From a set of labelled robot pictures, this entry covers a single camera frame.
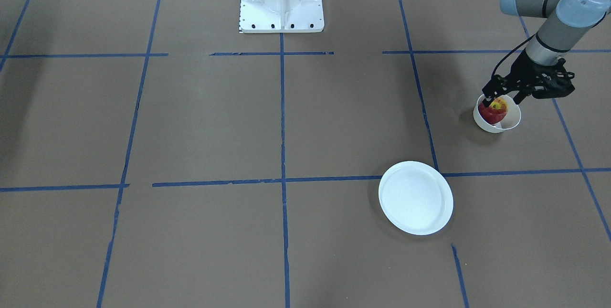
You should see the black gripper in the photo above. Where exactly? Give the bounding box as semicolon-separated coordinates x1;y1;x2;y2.
482;51;575;108

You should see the red yellow apple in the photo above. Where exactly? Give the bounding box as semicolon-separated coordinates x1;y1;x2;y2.
478;97;508;125

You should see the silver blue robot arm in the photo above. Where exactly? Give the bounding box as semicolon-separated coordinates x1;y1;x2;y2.
482;0;611;107

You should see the white bowl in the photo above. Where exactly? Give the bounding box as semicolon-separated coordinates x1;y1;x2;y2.
472;95;521;133

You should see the white plate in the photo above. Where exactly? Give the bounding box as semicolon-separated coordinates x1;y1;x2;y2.
378;161;454;236

